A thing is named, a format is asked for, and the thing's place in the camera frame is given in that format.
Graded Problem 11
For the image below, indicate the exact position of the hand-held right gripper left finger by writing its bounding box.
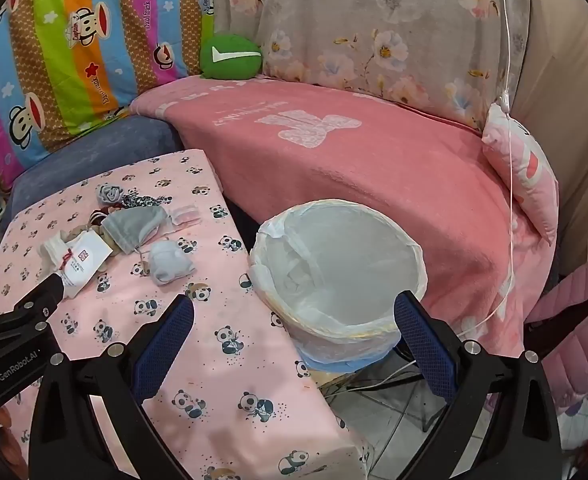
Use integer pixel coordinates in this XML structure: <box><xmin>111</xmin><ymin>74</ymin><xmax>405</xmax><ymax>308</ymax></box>
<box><xmin>29</xmin><ymin>294</ymin><xmax>195</xmax><ymax>480</ymax></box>

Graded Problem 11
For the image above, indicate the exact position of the black folding stand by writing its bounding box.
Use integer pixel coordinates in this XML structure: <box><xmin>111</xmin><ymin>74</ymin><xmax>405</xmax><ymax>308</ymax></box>
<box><xmin>324</xmin><ymin>345</ymin><xmax>454</xmax><ymax>433</ymax></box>

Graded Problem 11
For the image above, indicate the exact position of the grey cloth face mask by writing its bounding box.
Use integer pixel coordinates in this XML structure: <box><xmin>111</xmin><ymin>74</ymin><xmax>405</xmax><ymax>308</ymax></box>
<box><xmin>101</xmin><ymin>205</ymin><xmax>169</xmax><ymax>256</ymax></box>

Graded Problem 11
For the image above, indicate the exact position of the white tissue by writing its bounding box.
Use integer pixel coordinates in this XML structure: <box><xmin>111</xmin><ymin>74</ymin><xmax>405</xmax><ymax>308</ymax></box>
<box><xmin>41</xmin><ymin>232</ymin><xmax>82</xmax><ymax>271</ymax></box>

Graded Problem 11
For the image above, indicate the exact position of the grey floral cloth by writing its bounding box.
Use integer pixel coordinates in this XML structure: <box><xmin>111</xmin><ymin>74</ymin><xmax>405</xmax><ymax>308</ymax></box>
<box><xmin>214</xmin><ymin>0</ymin><xmax>532</xmax><ymax>131</ymax></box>

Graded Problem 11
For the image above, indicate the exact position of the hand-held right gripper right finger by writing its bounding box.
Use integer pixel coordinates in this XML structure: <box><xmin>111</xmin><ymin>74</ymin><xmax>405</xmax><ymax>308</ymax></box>
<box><xmin>394</xmin><ymin>290</ymin><xmax>564</xmax><ymax>480</ymax></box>

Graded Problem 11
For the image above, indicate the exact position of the pink puffer jacket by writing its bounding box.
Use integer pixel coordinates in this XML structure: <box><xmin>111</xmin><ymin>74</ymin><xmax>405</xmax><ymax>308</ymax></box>
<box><xmin>524</xmin><ymin>255</ymin><xmax>588</xmax><ymax>411</ymax></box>

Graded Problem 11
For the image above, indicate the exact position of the white paper packet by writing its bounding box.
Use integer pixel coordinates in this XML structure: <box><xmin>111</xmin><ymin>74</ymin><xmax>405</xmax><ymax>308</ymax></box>
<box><xmin>59</xmin><ymin>232</ymin><xmax>115</xmax><ymax>298</ymax></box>

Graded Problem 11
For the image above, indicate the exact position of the clear plastic packet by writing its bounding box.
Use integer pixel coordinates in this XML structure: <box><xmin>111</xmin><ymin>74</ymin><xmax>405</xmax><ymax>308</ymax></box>
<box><xmin>166</xmin><ymin>204</ymin><xmax>205</xmax><ymax>226</ymax></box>

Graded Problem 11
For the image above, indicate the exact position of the small pink pillow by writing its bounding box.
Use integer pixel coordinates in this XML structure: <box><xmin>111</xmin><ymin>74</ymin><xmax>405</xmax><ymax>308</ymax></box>
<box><xmin>481</xmin><ymin>104</ymin><xmax>559</xmax><ymax>246</ymax></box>

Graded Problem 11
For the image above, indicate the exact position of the pink panda printed cloth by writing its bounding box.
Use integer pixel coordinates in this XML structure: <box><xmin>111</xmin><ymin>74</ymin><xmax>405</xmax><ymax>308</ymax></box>
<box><xmin>0</xmin><ymin>149</ymin><xmax>369</xmax><ymax>480</ymax></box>

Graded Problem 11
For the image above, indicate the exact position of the green round cushion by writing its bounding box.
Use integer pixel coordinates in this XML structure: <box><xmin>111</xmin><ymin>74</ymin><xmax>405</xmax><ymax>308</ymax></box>
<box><xmin>200</xmin><ymin>33</ymin><xmax>263</xmax><ymax>81</ymax></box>

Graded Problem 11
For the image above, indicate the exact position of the blue-grey sofa cushion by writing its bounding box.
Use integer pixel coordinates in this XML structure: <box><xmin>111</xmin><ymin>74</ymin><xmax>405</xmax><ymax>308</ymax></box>
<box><xmin>1</xmin><ymin>115</ymin><xmax>185</xmax><ymax>226</ymax></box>

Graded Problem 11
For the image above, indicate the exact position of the thin white cable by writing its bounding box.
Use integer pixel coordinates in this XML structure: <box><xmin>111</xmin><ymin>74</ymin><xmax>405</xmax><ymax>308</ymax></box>
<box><xmin>451</xmin><ymin>0</ymin><xmax>517</xmax><ymax>341</ymax></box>

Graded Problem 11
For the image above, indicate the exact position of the waste bin with white liner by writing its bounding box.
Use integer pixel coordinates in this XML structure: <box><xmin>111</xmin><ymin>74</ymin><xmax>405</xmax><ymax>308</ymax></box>
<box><xmin>249</xmin><ymin>199</ymin><xmax>429</xmax><ymax>373</ymax></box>

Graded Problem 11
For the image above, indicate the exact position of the light blue face mask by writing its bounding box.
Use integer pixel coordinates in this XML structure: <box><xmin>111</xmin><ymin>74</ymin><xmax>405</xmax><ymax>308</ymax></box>
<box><xmin>147</xmin><ymin>239</ymin><xmax>195</xmax><ymax>287</ymax></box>

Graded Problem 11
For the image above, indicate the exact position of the black white patterned scrunchie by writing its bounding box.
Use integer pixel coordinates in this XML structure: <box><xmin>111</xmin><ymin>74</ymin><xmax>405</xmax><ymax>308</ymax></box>
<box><xmin>121</xmin><ymin>190</ymin><xmax>165</xmax><ymax>210</ymax></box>

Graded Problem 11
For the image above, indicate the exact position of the pink blanket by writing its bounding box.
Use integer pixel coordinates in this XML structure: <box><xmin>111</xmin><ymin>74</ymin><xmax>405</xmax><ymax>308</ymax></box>
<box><xmin>130</xmin><ymin>75</ymin><xmax>557</xmax><ymax>361</ymax></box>

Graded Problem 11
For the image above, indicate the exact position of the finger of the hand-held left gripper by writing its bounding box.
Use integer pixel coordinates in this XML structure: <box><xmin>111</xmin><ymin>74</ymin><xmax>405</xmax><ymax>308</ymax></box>
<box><xmin>0</xmin><ymin>274</ymin><xmax>65</xmax><ymax>324</ymax></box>

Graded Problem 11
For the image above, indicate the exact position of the beige sofa backrest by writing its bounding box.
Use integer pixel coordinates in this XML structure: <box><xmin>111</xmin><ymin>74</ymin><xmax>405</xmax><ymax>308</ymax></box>
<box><xmin>516</xmin><ymin>0</ymin><xmax>588</xmax><ymax>276</ymax></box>

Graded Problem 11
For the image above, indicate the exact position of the beige cloth item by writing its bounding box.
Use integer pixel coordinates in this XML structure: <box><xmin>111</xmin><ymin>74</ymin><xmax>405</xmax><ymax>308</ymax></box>
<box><xmin>61</xmin><ymin>212</ymin><xmax>107</xmax><ymax>241</ymax></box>

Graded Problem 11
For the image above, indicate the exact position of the striped monkey printed blanket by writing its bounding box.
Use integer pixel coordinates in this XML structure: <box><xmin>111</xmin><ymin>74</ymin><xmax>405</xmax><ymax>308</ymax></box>
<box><xmin>0</xmin><ymin>0</ymin><xmax>215</xmax><ymax>222</ymax></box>

